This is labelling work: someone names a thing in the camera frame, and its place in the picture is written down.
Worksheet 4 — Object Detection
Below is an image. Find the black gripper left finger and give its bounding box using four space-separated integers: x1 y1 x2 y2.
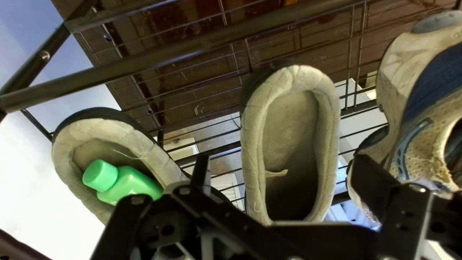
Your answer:
91 154 271 260

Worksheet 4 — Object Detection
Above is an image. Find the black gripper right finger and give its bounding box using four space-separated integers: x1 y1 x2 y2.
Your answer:
349 154 462 260

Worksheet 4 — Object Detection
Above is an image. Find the green plastic bottle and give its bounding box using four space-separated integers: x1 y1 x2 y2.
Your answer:
82 158 163 204

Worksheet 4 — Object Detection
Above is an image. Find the blue grey sneaker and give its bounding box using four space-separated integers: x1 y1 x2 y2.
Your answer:
357 9 462 199

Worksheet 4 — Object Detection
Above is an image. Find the dark wooden dresser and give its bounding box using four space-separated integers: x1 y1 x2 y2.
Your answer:
51 0 461 132

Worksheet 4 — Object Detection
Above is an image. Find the black metal shoe rack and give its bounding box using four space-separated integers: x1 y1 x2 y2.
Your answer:
0 0 462 213

